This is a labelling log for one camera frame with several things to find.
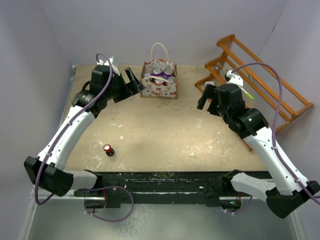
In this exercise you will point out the purple soda can front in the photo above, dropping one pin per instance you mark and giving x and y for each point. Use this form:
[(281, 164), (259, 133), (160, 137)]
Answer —
[(171, 80)]

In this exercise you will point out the patterned canvas tote bag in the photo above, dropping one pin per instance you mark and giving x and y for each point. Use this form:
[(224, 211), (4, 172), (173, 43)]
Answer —
[(152, 90)]

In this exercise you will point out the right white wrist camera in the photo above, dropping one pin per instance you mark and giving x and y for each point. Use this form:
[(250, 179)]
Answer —
[(232, 78)]

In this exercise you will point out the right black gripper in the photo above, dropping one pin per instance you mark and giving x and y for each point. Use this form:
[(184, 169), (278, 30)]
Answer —
[(208, 93)]

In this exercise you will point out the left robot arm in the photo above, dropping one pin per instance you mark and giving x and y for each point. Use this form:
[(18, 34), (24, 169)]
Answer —
[(47, 169)]

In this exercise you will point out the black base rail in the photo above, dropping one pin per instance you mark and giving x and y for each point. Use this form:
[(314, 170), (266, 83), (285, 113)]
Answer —
[(209, 188)]

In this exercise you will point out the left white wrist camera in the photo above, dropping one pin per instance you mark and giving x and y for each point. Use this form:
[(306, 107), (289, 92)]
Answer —
[(113, 62)]

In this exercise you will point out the purple soda can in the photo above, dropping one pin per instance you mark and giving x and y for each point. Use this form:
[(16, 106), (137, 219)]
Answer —
[(171, 80), (168, 72)]

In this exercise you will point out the white red small box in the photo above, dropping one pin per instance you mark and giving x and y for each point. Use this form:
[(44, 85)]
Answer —
[(209, 83)]

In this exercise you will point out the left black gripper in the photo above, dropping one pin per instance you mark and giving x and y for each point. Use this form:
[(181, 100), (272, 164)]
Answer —
[(126, 88)]

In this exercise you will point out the wooden tiered rack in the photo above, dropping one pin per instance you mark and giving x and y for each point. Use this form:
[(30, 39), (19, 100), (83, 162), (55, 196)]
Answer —
[(258, 80)]

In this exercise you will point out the red cola can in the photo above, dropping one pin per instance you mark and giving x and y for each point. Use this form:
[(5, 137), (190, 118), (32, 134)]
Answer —
[(146, 75)]

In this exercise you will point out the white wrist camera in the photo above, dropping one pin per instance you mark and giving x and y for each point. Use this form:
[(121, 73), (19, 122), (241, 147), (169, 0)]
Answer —
[(113, 62), (232, 78)]

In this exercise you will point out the red soda can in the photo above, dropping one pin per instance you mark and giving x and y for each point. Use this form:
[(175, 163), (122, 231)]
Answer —
[(158, 80)]

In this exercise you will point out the green tipped white pen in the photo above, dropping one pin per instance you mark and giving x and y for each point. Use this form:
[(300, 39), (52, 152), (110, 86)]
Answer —
[(248, 95)]

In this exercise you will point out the small dark red-capped bottle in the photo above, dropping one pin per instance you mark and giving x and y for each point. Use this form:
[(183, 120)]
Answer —
[(109, 151)]

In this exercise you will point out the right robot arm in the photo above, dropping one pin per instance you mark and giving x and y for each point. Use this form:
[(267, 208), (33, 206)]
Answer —
[(290, 188)]

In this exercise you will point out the purple Fanta can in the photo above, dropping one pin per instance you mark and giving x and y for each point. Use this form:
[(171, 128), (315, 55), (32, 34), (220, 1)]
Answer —
[(157, 72)]

